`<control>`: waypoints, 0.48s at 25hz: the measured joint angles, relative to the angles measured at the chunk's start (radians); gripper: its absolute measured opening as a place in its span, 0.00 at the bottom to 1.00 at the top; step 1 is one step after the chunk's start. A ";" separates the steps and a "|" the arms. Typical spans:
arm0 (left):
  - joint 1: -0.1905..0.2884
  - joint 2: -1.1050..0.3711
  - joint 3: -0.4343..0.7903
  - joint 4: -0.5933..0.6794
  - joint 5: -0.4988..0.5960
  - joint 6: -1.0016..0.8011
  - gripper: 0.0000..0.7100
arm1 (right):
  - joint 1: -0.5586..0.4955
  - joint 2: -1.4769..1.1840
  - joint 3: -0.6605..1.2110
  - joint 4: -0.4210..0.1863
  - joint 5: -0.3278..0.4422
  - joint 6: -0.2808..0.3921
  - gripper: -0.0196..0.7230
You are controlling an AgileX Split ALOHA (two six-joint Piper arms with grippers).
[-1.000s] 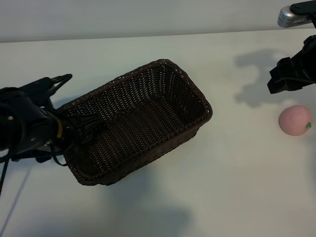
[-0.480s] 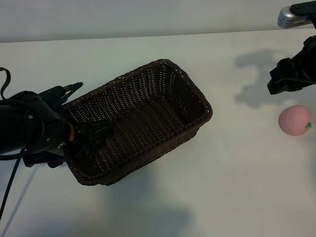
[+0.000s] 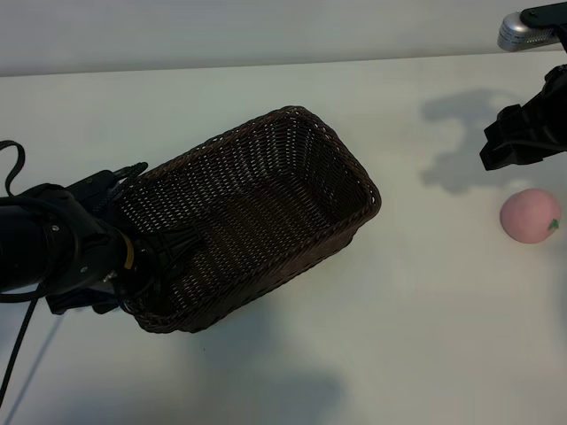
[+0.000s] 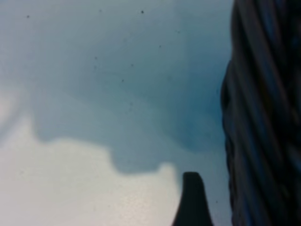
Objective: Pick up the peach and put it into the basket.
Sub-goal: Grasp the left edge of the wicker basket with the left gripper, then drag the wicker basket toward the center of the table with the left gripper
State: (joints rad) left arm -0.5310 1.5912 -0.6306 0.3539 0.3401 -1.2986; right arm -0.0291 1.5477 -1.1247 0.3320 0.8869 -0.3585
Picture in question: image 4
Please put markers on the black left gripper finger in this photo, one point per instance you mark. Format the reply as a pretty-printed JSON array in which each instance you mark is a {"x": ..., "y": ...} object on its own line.
[{"x": 192, "y": 202}]

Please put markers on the dark brown wicker basket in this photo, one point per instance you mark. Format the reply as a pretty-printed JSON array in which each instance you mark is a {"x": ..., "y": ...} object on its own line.
[{"x": 263, "y": 117}]

